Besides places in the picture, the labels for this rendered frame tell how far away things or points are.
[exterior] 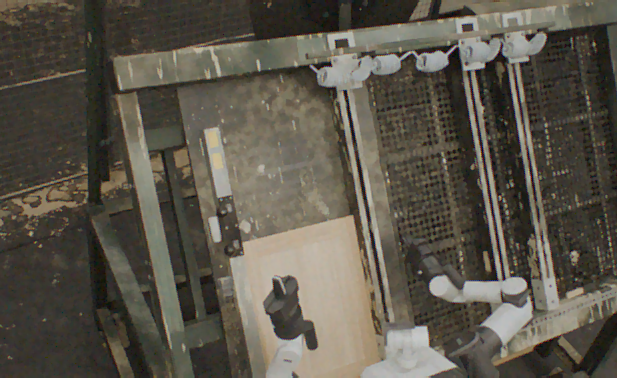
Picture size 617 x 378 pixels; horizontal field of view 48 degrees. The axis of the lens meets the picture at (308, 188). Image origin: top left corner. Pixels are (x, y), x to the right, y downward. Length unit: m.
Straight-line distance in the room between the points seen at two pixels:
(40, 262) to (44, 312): 0.36
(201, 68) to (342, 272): 0.86
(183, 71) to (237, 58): 0.18
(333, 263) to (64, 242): 2.15
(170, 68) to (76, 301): 2.01
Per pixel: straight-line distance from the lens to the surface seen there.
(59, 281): 4.04
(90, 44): 2.58
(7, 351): 3.78
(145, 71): 2.17
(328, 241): 2.45
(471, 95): 2.77
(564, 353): 4.06
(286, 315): 1.84
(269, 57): 2.30
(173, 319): 2.23
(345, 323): 2.51
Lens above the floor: 2.93
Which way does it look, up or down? 39 degrees down
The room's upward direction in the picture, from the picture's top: 10 degrees clockwise
